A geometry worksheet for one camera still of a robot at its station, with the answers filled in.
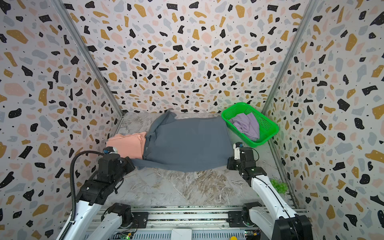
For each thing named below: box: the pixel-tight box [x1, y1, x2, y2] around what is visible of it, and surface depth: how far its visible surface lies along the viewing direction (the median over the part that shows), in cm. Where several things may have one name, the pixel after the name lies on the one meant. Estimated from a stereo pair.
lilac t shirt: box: [228, 112, 260, 141], surface depth 112 cm
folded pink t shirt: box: [106, 131, 147, 160], surface depth 100 cm
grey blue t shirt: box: [131, 109, 234, 172], surface depth 102 cm
